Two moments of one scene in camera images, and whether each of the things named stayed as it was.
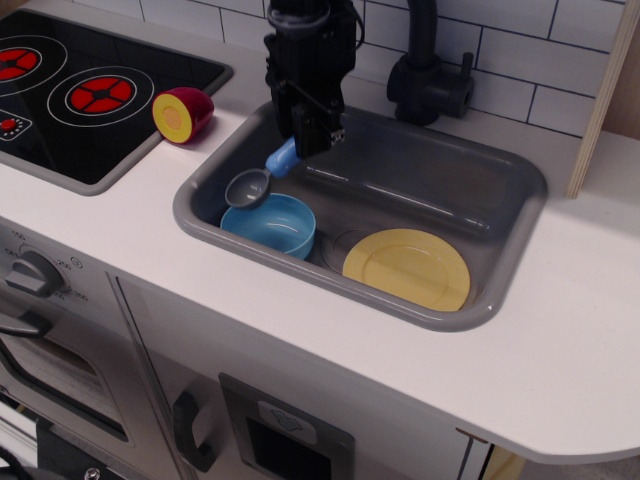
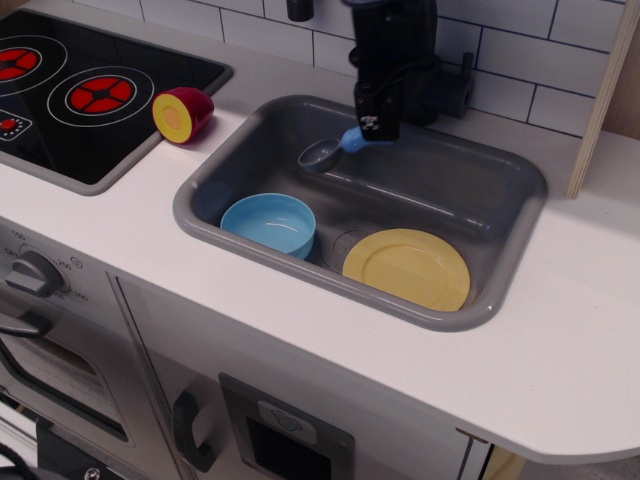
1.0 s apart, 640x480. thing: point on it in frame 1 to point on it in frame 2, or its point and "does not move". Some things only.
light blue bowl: [284, 223] does not move
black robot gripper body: [310, 49] to [391, 37]
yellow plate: [412, 264] does not move
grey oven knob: [36, 274] does not move
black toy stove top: [76, 104] does not move
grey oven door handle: [39, 325] does not move
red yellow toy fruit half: [182, 113] does not move
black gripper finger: [315, 128] to [379, 113]
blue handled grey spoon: [249, 188] to [323, 154]
